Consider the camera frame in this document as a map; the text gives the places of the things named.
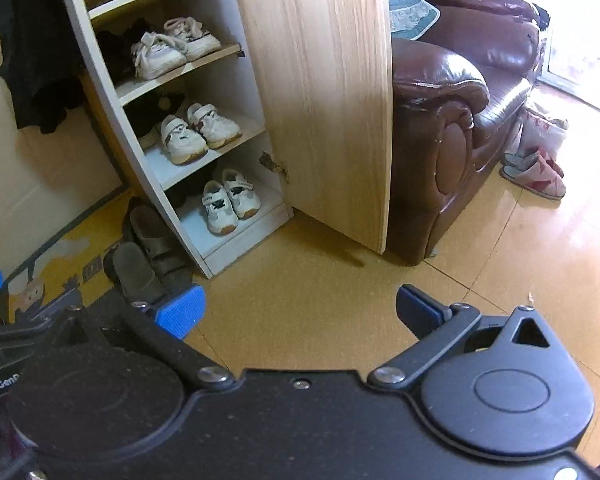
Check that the teal lace-trimmed cloth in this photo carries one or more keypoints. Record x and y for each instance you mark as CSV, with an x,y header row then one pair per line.
x,y
405,5

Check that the glass balcony door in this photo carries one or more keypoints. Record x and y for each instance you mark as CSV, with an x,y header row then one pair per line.
x,y
585,60

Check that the wooden cabinet door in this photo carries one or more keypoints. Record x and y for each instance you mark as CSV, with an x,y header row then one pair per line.
x,y
320,85

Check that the black hanging garment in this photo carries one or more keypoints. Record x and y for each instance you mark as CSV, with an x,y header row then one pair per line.
x,y
35,35

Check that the yellow cartoon floor mat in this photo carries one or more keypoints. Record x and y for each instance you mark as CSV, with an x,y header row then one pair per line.
x,y
60,255

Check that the brown leather sofa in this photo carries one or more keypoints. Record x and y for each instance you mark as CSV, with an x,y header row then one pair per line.
x,y
455,125

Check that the white printed sack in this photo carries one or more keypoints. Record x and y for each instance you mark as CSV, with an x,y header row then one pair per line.
x,y
542,132

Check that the cream lace-up sneaker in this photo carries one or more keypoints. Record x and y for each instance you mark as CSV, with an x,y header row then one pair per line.
x,y
192,35
157,55

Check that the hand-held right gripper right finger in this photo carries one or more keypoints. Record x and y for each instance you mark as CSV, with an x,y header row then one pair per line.
x,y
417,310

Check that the white shoe cabinet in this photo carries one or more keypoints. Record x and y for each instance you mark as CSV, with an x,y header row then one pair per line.
x,y
215,255

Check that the dark sandal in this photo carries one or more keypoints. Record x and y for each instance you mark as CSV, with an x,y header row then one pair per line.
x,y
160,240
135,275

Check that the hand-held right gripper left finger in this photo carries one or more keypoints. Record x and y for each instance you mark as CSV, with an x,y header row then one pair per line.
x,y
180,310

